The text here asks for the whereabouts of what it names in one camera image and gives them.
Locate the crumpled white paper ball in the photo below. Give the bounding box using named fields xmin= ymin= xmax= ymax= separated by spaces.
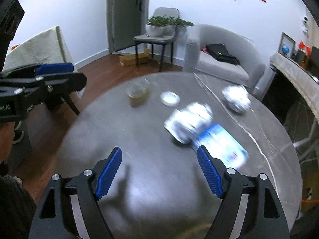
xmin=222 ymin=85 xmax=251 ymax=114

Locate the brown cardboard tape roll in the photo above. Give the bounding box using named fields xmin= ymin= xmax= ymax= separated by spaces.
xmin=127 ymin=78 xmax=150 ymax=107

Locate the grey armchair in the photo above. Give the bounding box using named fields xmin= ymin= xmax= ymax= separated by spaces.
xmin=183 ymin=24 xmax=266 ymax=93

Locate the grey dining chair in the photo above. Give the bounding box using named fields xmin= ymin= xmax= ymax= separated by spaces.
xmin=133 ymin=7 xmax=179 ymax=72

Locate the flat cardboard box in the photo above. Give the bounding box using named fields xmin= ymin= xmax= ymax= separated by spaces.
xmin=119 ymin=49 xmax=149 ymax=67

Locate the small blue globe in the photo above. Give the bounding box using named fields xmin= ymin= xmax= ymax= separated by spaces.
xmin=281 ymin=44 xmax=290 ymax=55

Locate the crumpled white plastic wrapper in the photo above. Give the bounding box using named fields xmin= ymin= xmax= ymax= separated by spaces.
xmin=164 ymin=102 xmax=213 ymax=144

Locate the black handbag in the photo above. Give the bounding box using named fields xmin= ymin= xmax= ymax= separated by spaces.
xmin=206 ymin=44 xmax=240 ymax=65

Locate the framed picture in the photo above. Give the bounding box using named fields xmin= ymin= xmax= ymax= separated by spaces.
xmin=278 ymin=32 xmax=296 ymax=58

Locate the grey door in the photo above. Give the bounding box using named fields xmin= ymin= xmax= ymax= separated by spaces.
xmin=106 ymin=0 xmax=149 ymax=53

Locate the potted green plant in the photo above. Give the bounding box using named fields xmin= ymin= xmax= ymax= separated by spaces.
xmin=146 ymin=16 xmax=194 ymax=37

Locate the beige patterned tablecloth left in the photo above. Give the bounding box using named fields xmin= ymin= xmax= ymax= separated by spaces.
xmin=3 ymin=25 xmax=74 ymax=71

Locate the white plastic lid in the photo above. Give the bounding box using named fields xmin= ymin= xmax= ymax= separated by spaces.
xmin=160 ymin=91 xmax=180 ymax=107

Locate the blue white wipes pack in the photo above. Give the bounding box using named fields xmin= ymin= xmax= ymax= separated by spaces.
xmin=192 ymin=123 xmax=248 ymax=170

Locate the white security camera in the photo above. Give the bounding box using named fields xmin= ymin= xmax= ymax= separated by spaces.
xmin=302 ymin=16 xmax=308 ymax=30

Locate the round grey marble table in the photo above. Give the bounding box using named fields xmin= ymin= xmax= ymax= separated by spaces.
xmin=55 ymin=72 xmax=302 ymax=238

